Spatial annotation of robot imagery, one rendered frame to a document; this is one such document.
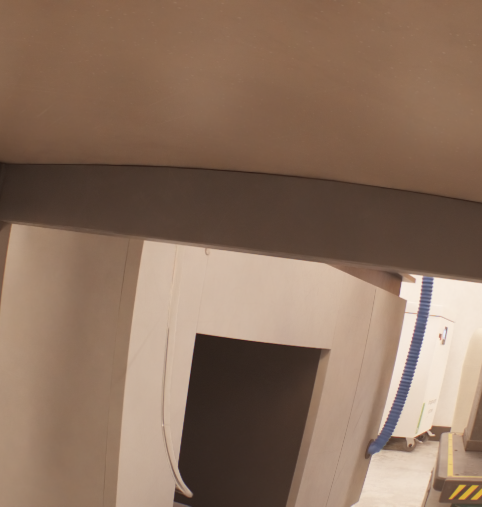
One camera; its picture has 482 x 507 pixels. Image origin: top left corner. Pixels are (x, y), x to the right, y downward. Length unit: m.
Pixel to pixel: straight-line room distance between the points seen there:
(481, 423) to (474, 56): 1.60
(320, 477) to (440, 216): 1.05
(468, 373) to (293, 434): 2.08
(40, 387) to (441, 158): 0.58
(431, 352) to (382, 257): 3.51
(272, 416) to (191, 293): 0.58
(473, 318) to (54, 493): 4.03
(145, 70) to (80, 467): 0.58
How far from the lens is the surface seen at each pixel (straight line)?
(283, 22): 0.32
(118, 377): 0.86
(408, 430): 4.16
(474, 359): 3.50
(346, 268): 1.54
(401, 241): 0.63
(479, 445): 1.88
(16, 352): 0.96
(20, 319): 0.95
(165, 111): 0.51
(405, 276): 1.93
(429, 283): 2.00
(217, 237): 0.67
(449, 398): 4.79
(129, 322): 0.86
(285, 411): 1.49
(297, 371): 1.49
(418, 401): 4.15
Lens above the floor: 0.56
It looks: 5 degrees up
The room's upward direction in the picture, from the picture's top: 9 degrees clockwise
